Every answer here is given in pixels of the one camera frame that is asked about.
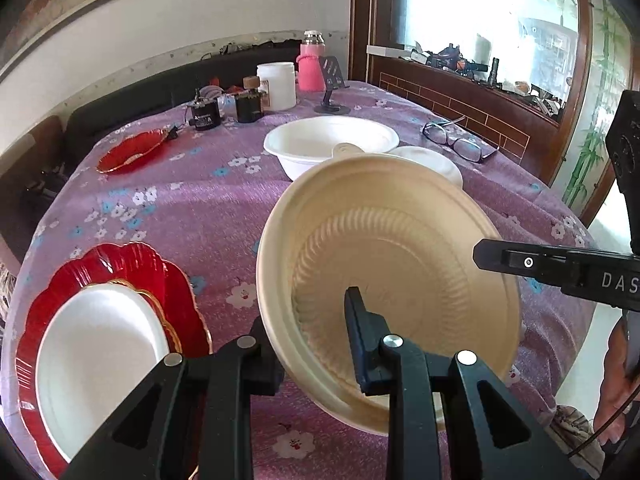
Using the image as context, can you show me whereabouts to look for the black metal tools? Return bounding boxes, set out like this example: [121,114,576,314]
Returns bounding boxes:
[25,160,68,196]

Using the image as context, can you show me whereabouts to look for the person's right forearm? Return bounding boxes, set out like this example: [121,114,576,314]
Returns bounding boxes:
[595,310,640,453]

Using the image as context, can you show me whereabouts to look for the thin black cable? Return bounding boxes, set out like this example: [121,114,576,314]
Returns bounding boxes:
[565,400,640,458]

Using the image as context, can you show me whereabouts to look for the black phone stand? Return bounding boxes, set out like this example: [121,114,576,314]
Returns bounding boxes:
[314,56,351,115]

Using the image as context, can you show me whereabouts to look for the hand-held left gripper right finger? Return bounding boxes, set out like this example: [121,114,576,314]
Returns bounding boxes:
[344,286,583,480]

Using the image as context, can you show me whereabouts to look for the black sofa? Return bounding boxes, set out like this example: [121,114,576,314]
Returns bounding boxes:
[65,40,306,161]

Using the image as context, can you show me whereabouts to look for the framed horse painting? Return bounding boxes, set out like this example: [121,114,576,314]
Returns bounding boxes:
[0,0,193,78]

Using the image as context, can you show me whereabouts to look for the wooden window frame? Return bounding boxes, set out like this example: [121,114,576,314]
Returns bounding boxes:
[349,0,593,188]

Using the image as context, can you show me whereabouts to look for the red plate thick gold rim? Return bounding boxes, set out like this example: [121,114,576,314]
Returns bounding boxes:
[107,277,183,356]

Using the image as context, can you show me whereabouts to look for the black eyeglasses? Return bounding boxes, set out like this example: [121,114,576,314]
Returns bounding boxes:
[422,116,501,163]

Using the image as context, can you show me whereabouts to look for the brown armchair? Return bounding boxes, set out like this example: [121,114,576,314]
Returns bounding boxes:
[0,115,66,261]

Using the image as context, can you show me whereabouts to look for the bamboo print panel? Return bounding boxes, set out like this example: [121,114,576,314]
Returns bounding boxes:
[562,0,631,211]

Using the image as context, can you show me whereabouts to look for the black labelled cylindrical device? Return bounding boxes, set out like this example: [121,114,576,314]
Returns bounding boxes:
[186,89,223,132]

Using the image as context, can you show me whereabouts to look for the pink sleeved bottle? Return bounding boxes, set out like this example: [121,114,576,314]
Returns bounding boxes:
[296,30,327,92]

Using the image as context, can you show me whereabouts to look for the large red plate gold lettering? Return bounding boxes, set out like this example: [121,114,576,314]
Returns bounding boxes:
[14,241,212,480]

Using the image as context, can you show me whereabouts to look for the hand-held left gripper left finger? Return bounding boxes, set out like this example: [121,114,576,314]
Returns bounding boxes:
[60,316,287,480]

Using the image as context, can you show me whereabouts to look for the black box with wooden knob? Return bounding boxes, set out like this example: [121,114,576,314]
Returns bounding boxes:
[235,76,266,124]

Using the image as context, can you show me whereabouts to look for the small red plate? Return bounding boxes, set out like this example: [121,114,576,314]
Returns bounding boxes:
[96,129,171,175]

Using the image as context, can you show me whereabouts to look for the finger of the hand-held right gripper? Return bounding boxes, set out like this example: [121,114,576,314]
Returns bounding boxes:
[472,237,640,311]

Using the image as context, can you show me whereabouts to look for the beige disposable bowl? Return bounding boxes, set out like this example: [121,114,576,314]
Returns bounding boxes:
[256,144,523,435]

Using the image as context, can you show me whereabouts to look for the white disposable bowl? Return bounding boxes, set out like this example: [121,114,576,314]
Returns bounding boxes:
[36,282,171,463]
[387,146,463,190]
[263,116,400,182]

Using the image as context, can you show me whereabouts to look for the dark windowsill ornament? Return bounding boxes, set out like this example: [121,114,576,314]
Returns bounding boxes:
[430,44,468,72]

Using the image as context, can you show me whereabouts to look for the white plastic jar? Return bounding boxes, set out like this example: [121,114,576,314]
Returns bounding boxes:
[256,62,297,111]

